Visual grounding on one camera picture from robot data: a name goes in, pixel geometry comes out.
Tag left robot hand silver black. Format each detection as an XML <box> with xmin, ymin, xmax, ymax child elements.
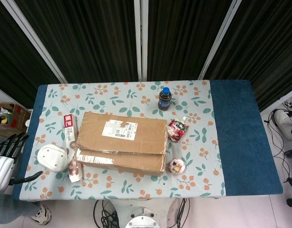
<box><xmin>0</xmin><ymin>132</ymin><xmax>45</xmax><ymax>194</ymax></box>

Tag cardboard box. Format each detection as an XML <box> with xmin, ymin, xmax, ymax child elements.
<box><xmin>73</xmin><ymin>111</ymin><xmax>169</xmax><ymax>177</ymax></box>

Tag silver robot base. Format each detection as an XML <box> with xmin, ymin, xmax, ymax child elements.
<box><xmin>114</xmin><ymin>199</ymin><xmax>176</xmax><ymax>228</ymax></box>

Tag open floor box with clutter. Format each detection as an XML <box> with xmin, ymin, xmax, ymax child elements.
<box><xmin>0</xmin><ymin>102</ymin><xmax>31</xmax><ymax>138</ymax></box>

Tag grey jeans leg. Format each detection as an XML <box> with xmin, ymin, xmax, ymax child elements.
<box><xmin>0</xmin><ymin>193</ymin><xmax>42</xmax><ymax>225</ymax></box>

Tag white oval plastic device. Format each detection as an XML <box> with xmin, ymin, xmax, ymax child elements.
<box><xmin>37</xmin><ymin>143</ymin><xmax>68</xmax><ymax>172</ymax></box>

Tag white black sneaker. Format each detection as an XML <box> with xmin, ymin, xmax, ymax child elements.
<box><xmin>31</xmin><ymin>204</ymin><xmax>52</xmax><ymax>226</ymax></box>

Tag long red white toothpaste box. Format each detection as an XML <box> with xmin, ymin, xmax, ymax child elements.
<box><xmin>62</xmin><ymin>114</ymin><xmax>84</xmax><ymax>183</ymax></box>

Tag floral leaf print tablecloth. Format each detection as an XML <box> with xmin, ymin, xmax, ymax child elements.
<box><xmin>19</xmin><ymin>80</ymin><xmax>226</xmax><ymax>202</ymax></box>

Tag pink cupcake toy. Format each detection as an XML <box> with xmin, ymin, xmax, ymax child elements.
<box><xmin>168</xmin><ymin>157</ymin><xmax>186</xmax><ymax>175</ymax></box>

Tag cola bottle blue cap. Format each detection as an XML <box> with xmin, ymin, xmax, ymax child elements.
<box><xmin>157</xmin><ymin>87</ymin><xmax>173</xmax><ymax>111</ymax></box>

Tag red snack pouch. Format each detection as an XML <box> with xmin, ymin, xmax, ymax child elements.
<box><xmin>166</xmin><ymin>116</ymin><xmax>189</xmax><ymax>143</ymax></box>

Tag dark blue table cover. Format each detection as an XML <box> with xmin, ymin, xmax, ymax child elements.
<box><xmin>12</xmin><ymin>79</ymin><xmax>284</xmax><ymax>201</ymax></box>

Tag plain white shoe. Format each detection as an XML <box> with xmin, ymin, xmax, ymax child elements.
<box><xmin>274</xmin><ymin>109</ymin><xmax>292</xmax><ymax>141</ymax></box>

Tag black coiled cables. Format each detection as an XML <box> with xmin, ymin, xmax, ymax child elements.
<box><xmin>93</xmin><ymin>199</ymin><xmax>120</xmax><ymax>228</ymax></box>

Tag white partition post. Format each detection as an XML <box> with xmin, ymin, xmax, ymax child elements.
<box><xmin>197</xmin><ymin>0</ymin><xmax>244</xmax><ymax>80</ymax></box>
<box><xmin>0</xmin><ymin>0</ymin><xmax>68</xmax><ymax>84</ymax></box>
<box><xmin>134</xmin><ymin>0</ymin><xmax>149</xmax><ymax>81</ymax></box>

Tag black floor cables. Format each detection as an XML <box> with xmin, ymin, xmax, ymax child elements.
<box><xmin>263</xmin><ymin>99</ymin><xmax>292</xmax><ymax>188</ymax></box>

